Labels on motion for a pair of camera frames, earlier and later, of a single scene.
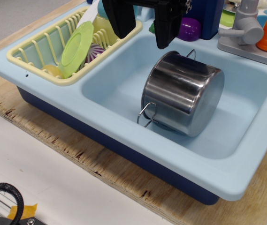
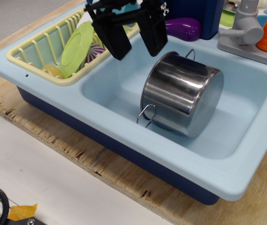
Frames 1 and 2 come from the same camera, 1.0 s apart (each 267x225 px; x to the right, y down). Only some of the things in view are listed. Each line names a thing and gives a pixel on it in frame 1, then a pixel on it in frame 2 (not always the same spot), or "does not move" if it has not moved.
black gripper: [168, 16] -> [151, 14]
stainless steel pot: [181, 93] does not move
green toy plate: [227, 18] does not move
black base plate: [3, 221] does not move
